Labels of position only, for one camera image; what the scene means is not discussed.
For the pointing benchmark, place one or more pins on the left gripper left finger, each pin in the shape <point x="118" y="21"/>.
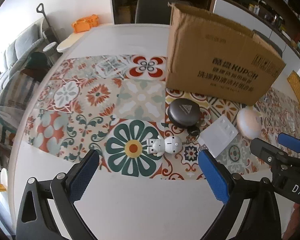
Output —
<point x="67" y="188"/>

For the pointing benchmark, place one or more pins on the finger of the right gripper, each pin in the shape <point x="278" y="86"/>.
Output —
<point x="289" y="142"/>

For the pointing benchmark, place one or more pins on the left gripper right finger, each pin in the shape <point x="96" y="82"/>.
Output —
<point x="226" y="190"/>

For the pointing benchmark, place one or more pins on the white wall charger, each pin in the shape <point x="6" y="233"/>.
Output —
<point x="217" y="136"/>

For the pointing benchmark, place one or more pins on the round white peach lamp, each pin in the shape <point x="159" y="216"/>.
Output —
<point x="249" y="123"/>

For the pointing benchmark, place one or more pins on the small white robot figurine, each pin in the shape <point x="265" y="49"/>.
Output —
<point x="160" y="146"/>

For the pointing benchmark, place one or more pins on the round grey earbud case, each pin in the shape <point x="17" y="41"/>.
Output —
<point x="183" y="113"/>

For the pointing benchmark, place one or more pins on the woven wicker box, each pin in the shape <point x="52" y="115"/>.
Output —
<point x="298" y="93"/>

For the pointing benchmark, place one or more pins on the patterned tile table mat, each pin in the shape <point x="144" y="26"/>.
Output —
<point x="113" y="104"/>

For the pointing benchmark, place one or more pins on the striped fabric chair cushion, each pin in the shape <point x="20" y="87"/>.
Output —
<point x="14" y="99"/>

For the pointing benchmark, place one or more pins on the dark grey chair right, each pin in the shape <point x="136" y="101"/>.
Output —
<point x="269" y="41"/>

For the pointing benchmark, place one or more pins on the dark grey chair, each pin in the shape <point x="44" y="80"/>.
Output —
<point x="155" y="11"/>
<point x="269" y="41"/>

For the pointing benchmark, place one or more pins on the brown cardboard box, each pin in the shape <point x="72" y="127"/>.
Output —
<point x="215" y="56"/>

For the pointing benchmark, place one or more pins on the white cylindrical air purifier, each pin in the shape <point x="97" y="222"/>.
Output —
<point x="51" y="52"/>

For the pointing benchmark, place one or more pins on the cream flower-shaped side table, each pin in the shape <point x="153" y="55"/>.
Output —
<point x="70" y="41"/>

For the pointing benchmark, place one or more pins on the grey sofa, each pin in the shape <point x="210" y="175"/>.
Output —
<point x="13" y="58"/>

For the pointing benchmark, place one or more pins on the upright vacuum cleaner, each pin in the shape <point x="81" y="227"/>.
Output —
<point x="48" y="31"/>

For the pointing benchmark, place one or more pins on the orange plastic crate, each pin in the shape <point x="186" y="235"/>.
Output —
<point x="85" y="24"/>

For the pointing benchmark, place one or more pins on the dark grey chair left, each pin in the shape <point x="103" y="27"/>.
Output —
<point x="155" y="11"/>

